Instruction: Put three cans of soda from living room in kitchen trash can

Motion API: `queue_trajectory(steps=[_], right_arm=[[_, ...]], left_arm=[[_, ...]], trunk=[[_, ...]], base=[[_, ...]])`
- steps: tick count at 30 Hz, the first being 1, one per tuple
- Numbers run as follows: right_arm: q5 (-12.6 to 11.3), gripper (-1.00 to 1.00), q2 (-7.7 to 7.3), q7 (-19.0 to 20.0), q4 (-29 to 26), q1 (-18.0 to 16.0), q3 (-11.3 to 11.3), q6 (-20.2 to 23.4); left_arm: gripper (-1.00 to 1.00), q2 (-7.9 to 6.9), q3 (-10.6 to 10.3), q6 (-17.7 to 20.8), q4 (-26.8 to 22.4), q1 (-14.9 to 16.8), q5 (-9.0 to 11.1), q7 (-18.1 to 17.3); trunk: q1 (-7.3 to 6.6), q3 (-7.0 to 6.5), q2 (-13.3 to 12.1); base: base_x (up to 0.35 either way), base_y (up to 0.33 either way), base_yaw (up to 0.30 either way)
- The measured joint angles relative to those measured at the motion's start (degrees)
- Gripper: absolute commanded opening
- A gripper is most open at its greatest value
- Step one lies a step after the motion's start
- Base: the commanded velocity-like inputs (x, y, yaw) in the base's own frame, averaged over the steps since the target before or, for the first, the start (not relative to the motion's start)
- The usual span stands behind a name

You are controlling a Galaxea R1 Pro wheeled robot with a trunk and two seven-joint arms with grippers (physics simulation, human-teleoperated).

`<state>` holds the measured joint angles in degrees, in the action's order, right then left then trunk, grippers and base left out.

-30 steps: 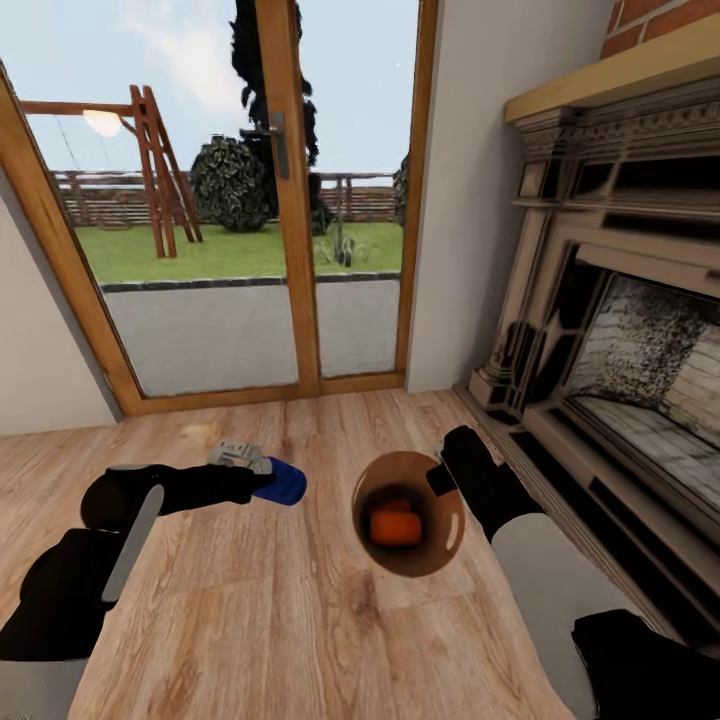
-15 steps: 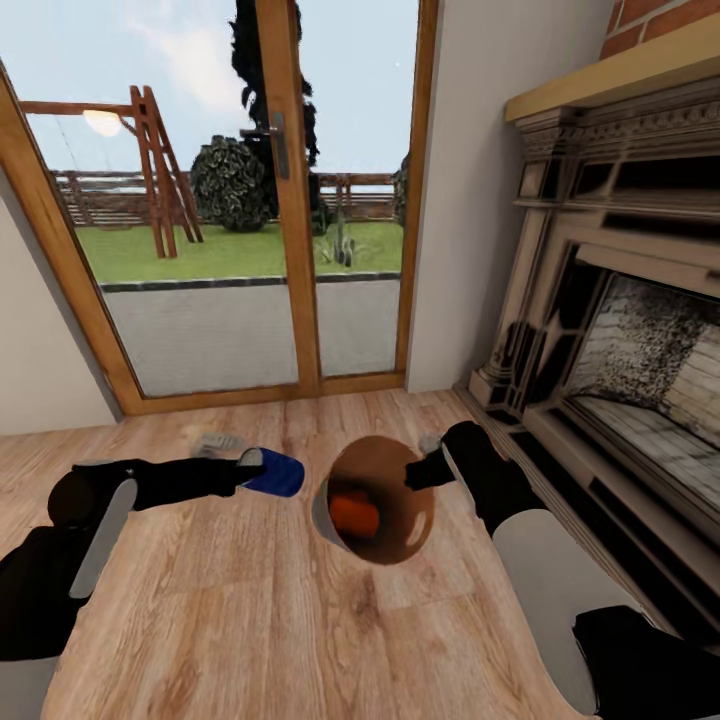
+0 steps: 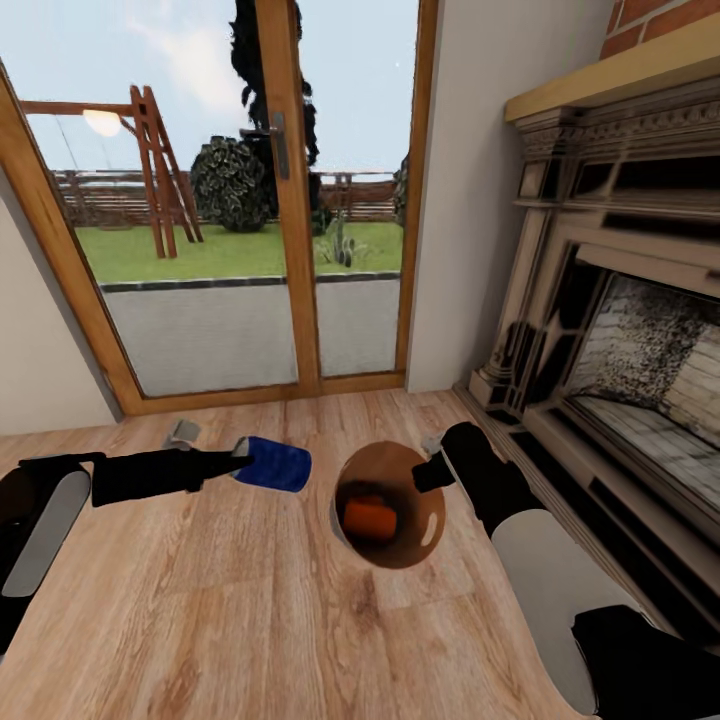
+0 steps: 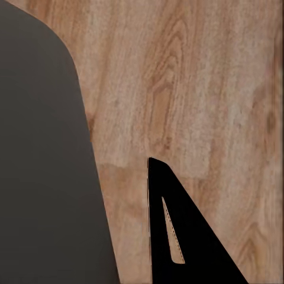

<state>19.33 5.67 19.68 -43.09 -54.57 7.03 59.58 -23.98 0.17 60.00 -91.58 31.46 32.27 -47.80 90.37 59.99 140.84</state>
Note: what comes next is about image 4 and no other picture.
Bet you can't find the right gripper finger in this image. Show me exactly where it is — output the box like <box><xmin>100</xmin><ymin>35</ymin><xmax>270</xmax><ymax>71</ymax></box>
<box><xmin>148</xmin><ymin>157</ymin><xmax>249</xmax><ymax>284</ymax></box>

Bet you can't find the trash can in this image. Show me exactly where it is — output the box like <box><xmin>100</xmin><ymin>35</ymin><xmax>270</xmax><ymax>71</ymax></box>
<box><xmin>0</xmin><ymin>0</ymin><xmax>120</xmax><ymax>284</ymax></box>

